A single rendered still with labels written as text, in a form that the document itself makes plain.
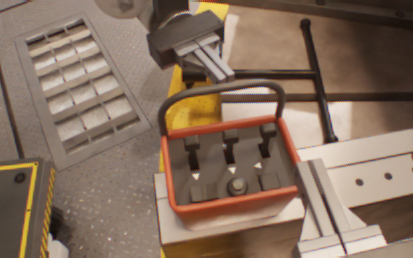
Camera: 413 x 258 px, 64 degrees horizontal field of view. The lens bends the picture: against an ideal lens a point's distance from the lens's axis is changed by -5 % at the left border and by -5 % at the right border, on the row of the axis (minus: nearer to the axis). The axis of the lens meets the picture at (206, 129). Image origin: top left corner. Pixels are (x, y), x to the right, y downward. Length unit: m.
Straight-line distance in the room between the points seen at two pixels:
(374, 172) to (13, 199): 0.99
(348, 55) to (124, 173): 1.03
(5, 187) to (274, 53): 1.07
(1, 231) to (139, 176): 0.57
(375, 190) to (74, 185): 1.16
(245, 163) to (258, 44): 0.98
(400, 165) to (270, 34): 0.93
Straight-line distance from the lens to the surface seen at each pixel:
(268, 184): 0.51
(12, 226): 1.15
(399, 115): 1.36
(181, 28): 0.62
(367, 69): 1.47
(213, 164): 0.53
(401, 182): 0.72
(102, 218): 1.41
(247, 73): 1.30
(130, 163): 1.49
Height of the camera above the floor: 1.25
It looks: 54 degrees down
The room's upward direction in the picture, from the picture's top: 2 degrees counter-clockwise
